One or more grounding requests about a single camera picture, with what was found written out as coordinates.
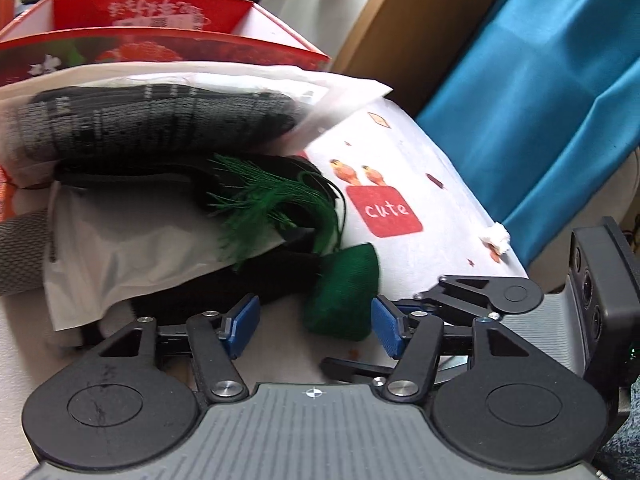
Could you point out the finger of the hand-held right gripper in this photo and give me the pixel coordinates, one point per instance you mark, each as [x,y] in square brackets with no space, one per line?
[355,369]
[495,292]

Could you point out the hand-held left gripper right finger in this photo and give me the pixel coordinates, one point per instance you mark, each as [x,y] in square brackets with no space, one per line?
[387,327]

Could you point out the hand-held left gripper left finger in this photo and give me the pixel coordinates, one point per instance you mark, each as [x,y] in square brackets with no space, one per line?
[245,325]

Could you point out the green knitted pouch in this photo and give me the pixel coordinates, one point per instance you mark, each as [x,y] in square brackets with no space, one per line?
[340,295]

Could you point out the bagged black grey knit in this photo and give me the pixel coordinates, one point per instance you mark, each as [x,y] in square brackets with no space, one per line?
[150,120]

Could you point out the red strawberry print box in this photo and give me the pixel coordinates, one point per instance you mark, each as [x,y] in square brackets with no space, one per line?
[150,15]

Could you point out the white crumpled tissue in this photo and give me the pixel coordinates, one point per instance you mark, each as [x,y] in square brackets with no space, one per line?
[496,237]

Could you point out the green tassel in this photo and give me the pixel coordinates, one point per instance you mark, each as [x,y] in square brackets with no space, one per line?
[260,205]

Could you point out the white plastic bag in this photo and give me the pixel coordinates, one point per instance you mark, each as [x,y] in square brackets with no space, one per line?
[125,250]

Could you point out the person's grey clothing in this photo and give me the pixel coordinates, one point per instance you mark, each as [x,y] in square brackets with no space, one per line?
[627,425]

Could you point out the white printed blanket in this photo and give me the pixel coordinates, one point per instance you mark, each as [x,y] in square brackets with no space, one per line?
[425,160]

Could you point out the blue curtain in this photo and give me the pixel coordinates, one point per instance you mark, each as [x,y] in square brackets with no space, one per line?
[540,85]

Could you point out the grey knit roll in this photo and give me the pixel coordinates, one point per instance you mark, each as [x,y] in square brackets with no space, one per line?
[22,255]

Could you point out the wooden board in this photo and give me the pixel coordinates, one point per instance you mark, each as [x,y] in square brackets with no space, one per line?
[415,35]

